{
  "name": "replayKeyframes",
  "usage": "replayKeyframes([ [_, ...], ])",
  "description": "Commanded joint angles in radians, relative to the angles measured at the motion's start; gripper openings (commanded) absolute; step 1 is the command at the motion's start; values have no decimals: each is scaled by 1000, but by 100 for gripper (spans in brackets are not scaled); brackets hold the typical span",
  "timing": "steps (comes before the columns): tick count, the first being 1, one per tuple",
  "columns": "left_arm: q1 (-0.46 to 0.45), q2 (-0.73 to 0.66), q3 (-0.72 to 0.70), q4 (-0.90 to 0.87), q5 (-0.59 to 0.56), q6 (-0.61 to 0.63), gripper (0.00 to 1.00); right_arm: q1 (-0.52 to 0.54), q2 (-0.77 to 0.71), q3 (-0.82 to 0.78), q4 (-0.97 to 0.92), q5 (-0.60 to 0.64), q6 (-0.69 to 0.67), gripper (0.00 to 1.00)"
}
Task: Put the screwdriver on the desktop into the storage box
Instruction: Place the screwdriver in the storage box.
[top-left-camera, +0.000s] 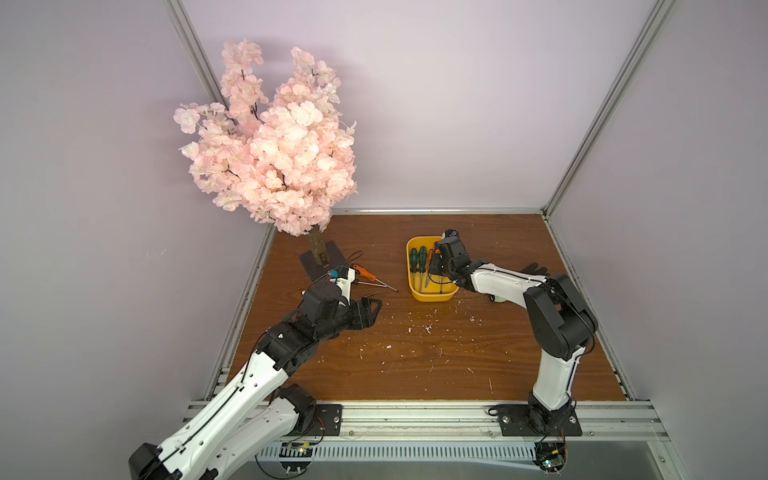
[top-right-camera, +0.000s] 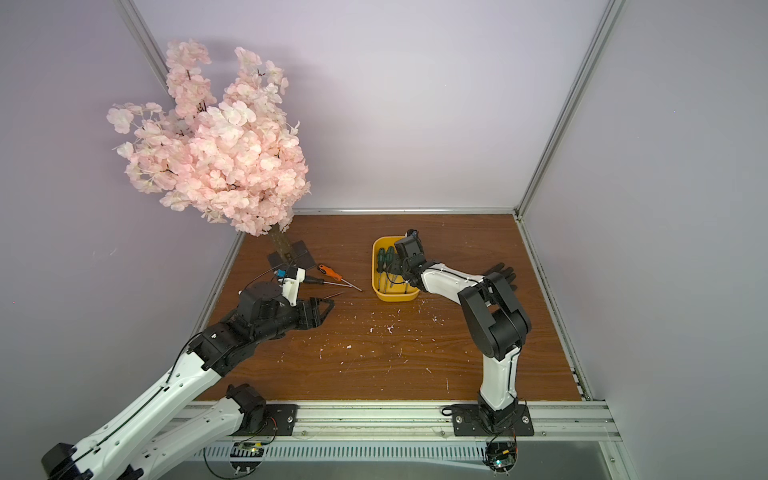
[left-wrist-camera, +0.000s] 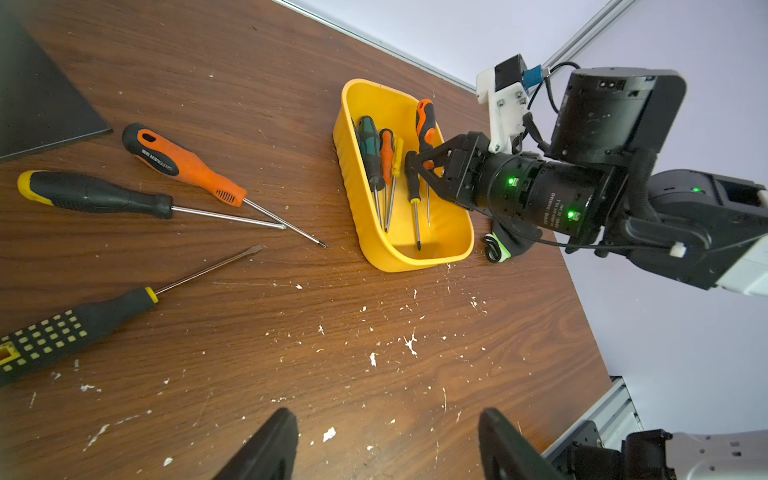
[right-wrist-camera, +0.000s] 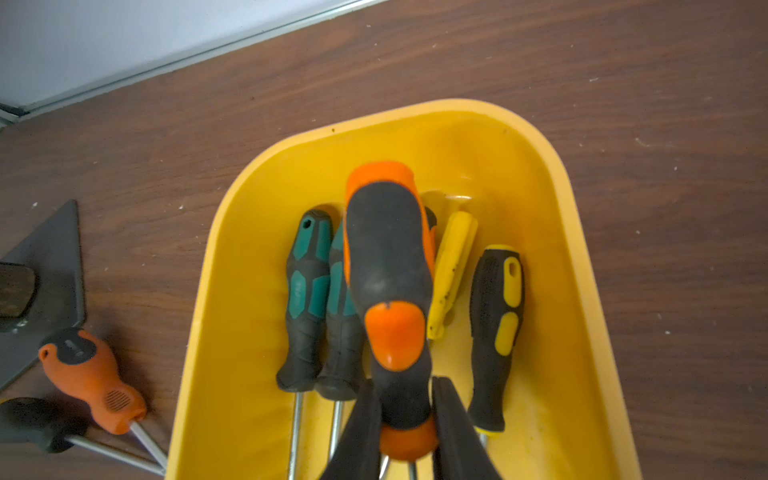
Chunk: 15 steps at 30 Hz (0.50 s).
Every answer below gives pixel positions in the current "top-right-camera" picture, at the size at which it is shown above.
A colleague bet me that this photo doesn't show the green black screwdriver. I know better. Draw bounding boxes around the green black screwdriver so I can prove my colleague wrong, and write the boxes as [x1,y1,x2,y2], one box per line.
[385,246,397,272]
[376,248,387,275]

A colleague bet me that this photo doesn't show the black handled long screwdriver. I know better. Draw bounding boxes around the black handled long screwdriver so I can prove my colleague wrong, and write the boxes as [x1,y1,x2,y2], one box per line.
[302,276,352,288]

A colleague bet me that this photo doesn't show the yellow plastic storage box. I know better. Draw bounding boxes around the yellow plastic storage box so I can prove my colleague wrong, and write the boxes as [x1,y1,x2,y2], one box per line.
[371,236,419,303]

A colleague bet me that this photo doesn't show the black yellow thin screwdriver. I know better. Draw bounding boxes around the black yellow thin screwdriver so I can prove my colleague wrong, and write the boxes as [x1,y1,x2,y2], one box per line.
[321,292,343,301]

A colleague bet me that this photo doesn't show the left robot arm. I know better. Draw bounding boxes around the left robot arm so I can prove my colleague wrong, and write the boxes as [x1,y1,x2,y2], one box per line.
[41,282,334,479]

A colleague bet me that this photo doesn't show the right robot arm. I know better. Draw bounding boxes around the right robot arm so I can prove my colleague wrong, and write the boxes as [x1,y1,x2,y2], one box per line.
[389,230,532,434]

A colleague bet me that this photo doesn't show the large orange black screwdriver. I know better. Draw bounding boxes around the large orange black screwdriver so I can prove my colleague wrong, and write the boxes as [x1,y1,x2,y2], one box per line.
[317,263,361,292]

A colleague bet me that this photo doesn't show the black work glove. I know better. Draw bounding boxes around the black work glove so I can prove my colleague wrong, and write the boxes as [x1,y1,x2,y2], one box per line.
[483,262,517,291]

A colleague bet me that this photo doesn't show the left controller board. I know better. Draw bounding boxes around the left controller board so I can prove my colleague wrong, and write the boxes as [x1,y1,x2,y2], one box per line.
[229,442,265,477]

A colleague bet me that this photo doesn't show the controller board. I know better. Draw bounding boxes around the controller board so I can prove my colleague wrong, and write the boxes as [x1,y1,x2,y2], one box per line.
[483,442,518,474]
[229,442,265,477]

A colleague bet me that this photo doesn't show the pink artificial blossom tree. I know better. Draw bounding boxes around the pink artificial blossom tree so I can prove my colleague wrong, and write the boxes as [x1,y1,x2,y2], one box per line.
[106,40,310,237]

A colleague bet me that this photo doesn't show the right controller board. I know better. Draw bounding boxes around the right controller board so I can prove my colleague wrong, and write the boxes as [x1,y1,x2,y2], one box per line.
[483,442,518,474]

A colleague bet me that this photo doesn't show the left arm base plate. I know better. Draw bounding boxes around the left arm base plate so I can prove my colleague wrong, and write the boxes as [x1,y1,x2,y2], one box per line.
[233,403,298,437]

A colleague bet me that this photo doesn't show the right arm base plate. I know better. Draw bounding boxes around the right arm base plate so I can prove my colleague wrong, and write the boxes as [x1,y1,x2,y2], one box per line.
[441,404,535,437]

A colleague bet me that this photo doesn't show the aluminium front rail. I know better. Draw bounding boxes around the aluminium front rail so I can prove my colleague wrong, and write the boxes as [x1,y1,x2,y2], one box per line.
[200,400,621,447]

